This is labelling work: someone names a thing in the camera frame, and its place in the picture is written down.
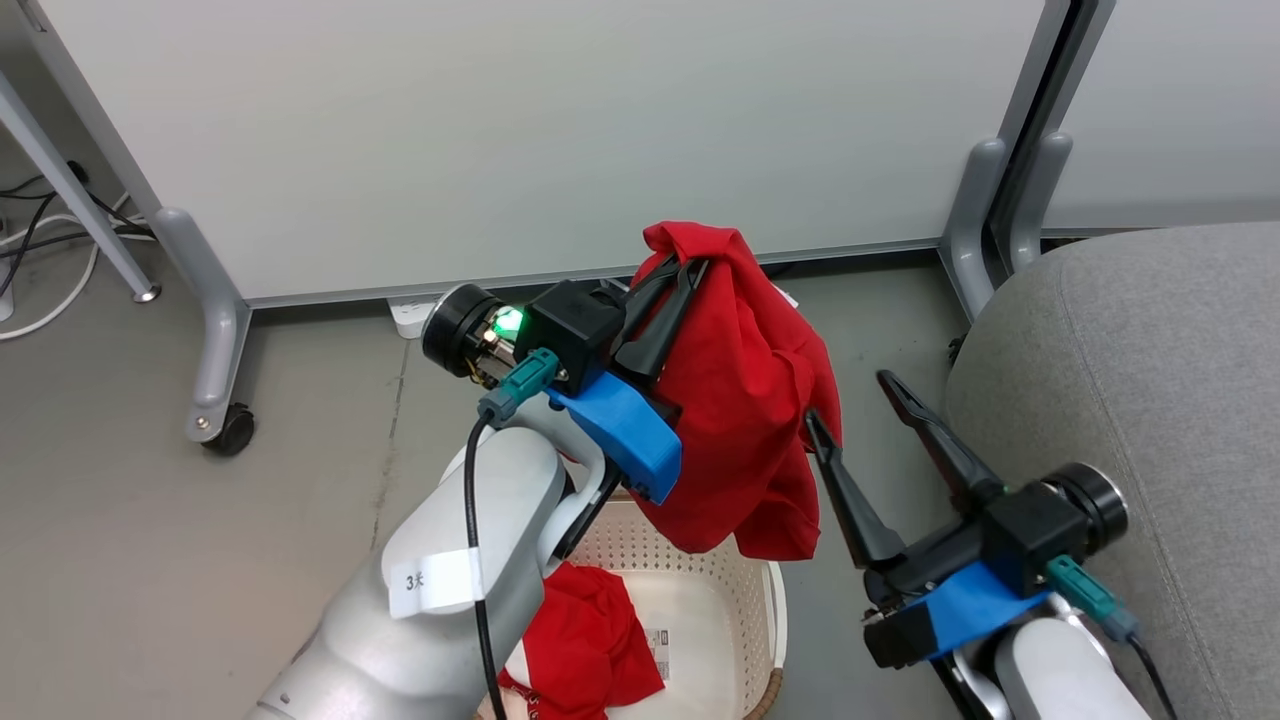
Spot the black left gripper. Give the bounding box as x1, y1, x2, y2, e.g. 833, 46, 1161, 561
420, 257, 712, 396

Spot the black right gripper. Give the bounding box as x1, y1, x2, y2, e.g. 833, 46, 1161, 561
804, 369, 1131, 607

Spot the cream perforated laundry basket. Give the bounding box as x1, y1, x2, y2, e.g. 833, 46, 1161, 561
476, 488, 790, 720

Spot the wide white partition panel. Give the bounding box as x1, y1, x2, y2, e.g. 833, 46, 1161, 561
18, 0, 1076, 309

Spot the small white power strip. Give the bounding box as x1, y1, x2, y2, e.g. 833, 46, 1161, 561
387, 296, 442, 340

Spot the grey fabric sofa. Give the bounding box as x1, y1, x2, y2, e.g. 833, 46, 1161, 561
944, 221, 1280, 720

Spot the red garment with white trim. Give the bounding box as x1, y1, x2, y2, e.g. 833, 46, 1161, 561
496, 561, 667, 720

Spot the white tape label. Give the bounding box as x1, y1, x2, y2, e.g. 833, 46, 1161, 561
387, 547, 484, 620

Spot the grey partition leg with caster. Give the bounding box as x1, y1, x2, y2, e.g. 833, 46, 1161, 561
153, 206, 253, 443

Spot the black caster wheel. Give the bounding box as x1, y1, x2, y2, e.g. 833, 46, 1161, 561
202, 402, 256, 459

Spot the narrow white partition panel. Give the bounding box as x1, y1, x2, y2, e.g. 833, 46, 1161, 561
1040, 0, 1280, 237

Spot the teal left arm cable connector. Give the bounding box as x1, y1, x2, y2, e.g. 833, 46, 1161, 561
477, 347, 560, 427

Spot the teal arm cable connector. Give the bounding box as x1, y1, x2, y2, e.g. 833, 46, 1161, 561
1046, 555, 1142, 642
477, 347, 560, 427

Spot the teal right arm cable connector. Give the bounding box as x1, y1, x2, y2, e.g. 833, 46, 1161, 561
1046, 555, 1142, 642

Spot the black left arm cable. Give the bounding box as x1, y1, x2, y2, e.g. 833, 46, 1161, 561
464, 414, 503, 720

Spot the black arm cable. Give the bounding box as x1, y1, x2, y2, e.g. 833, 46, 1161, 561
464, 414, 503, 720
1128, 634, 1179, 720

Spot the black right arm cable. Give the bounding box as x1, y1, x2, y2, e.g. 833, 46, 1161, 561
1128, 634, 1179, 720

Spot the white floor cable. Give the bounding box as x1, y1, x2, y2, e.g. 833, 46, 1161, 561
0, 190, 136, 342

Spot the grey table frame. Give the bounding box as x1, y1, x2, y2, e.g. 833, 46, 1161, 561
0, 68, 163, 304

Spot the black floor cable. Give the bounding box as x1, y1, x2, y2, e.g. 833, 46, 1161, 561
0, 160, 153, 301

